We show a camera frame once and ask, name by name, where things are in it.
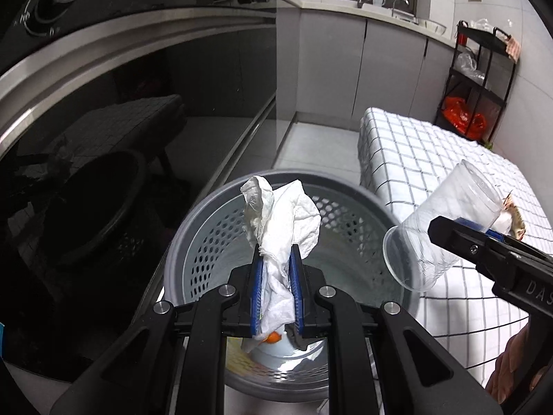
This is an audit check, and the clear plastic cup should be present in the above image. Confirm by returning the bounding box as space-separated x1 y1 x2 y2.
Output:
382 159 504 292

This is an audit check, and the black glass oven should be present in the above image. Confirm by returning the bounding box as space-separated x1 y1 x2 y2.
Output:
0 0 278 381

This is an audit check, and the black metal shelf rack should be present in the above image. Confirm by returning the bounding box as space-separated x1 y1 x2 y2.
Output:
433 20 518 141

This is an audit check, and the person's right hand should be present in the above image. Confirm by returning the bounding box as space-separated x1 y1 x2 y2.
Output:
485 324 553 404

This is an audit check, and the grey kitchen cabinet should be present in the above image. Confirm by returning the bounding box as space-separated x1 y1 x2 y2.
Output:
276 0 459 132

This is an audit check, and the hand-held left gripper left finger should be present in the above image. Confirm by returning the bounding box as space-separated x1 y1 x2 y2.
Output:
49 244 266 415

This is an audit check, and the pink checked cloth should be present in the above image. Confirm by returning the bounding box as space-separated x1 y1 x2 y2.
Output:
503 35 522 62

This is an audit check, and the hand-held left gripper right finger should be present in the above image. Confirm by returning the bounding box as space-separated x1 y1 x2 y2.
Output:
289 244 504 415

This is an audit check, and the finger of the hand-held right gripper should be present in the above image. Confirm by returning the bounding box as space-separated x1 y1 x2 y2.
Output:
457 217 505 243
429 215 520 278

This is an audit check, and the black white checked tablecloth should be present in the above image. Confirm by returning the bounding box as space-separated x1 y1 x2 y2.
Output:
358 106 553 383

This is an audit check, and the grey perforated plastic basket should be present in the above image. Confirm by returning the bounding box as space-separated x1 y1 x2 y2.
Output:
160 170 422 403

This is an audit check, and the red plastic bag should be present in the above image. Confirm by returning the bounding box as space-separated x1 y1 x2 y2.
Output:
464 112 487 141
441 97 470 135

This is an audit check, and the brown snack wrapper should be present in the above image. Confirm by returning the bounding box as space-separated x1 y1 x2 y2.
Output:
501 194 527 241

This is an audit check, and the clear plastic bag on rack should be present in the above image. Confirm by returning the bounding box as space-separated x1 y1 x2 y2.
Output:
453 52 478 75

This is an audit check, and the white tissue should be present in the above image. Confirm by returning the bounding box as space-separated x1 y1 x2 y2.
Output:
240 176 322 353

